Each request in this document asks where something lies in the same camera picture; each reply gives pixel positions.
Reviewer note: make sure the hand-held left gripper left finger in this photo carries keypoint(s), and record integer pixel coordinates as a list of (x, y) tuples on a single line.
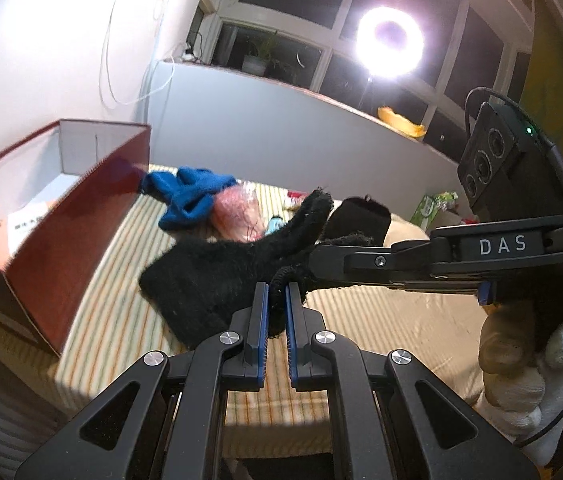
[(261, 325)]

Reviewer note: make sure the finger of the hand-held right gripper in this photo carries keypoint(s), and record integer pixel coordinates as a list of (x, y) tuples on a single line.
[(436, 286), (376, 260)]

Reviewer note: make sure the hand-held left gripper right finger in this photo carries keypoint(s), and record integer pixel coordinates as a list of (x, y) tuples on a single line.
[(291, 325)]

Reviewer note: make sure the black fuzzy glove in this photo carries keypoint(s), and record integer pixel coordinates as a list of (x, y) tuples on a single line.
[(211, 275)]

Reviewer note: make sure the pink item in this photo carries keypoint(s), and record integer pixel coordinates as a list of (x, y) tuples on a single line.
[(236, 210)]

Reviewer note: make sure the blue knit cloth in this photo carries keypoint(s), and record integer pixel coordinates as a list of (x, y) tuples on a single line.
[(186, 195)]

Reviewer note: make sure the dark red cardboard box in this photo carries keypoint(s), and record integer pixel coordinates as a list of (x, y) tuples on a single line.
[(71, 240)]

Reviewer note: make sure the person's right hand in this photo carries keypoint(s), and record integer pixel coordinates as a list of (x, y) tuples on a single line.
[(506, 355)]

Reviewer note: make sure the green tissue box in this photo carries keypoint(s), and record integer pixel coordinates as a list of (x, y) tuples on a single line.
[(429, 210)]

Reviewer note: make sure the small teal bottle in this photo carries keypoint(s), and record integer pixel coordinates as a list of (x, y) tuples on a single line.
[(274, 227)]

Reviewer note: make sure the red and white snack packet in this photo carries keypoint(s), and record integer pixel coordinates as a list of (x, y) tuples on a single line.
[(295, 201)]

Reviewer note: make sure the striped yellow sheet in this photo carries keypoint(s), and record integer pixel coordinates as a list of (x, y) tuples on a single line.
[(111, 310)]

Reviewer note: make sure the potted plant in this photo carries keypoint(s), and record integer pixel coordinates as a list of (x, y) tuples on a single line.
[(256, 60)]

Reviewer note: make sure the white framed window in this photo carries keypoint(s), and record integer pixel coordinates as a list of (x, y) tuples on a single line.
[(311, 35)]

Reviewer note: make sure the white printed paper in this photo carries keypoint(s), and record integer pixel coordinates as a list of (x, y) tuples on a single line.
[(29, 222)]

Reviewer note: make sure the white power strip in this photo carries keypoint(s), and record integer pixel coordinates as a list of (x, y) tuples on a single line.
[(189, 52)]

